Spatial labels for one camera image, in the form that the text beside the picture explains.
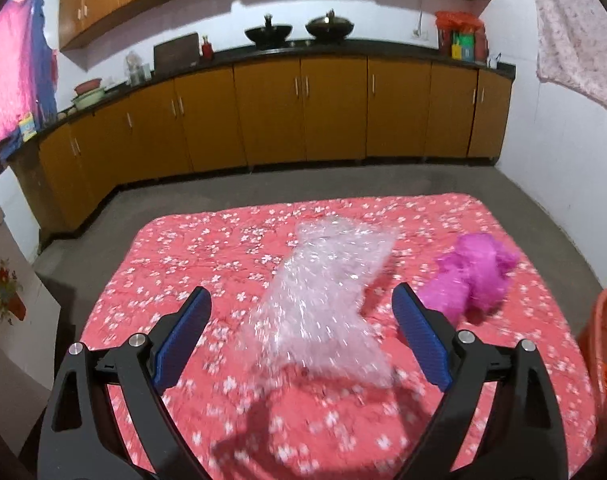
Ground stacked bowls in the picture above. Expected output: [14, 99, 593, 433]
[72, 78, 105, 110]

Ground glass jar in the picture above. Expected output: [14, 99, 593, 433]
[124, 51, 151, 87]

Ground black wok left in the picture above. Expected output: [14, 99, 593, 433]
[245, 13, 292, 50]

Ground wall power outlet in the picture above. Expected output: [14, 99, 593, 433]
[413, 29, 428, 41]

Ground magenta plastic bag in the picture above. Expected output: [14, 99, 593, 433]
[417, 233, 519, 326]

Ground green canister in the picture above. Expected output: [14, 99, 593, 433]
[457, 32, 475, 62]

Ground black lidded wok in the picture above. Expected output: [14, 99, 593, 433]
[305, 9, 354, 44]

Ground yellow container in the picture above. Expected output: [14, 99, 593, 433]
[451, 44, 463, 60]

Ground dark cutting board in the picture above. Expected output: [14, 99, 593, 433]
[154, 32, 200, 76]

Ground pink blue window curtain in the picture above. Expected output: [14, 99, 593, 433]
[0, 0, 57, 142]

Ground black countertop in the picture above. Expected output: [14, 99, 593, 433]
[12, 39, 517, 156]

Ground red plastic basket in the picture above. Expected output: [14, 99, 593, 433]
[577, 288, 607, 440]

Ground lower wooden cabinets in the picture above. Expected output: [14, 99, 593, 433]
[9, 56, 514, 237]

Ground red floral tablecloth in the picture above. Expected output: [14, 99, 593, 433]
[81, 194, 596, 479]

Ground flower decorated panel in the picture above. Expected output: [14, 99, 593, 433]
[0, 208, 60, 453]

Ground red bag covered appliance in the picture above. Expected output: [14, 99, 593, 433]
[435, 11, 489, 65]

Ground clear bubble wrap sheet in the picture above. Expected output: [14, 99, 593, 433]
[236, 216, 398, 389]

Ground pink floral hanging cloth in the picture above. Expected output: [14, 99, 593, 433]
[535, 0, 607, 108]

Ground red bottle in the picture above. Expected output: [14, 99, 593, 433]
[201, 36, 214, 62]

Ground yellow sponge pack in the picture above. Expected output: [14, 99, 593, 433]
[18, 112, 36, 142]

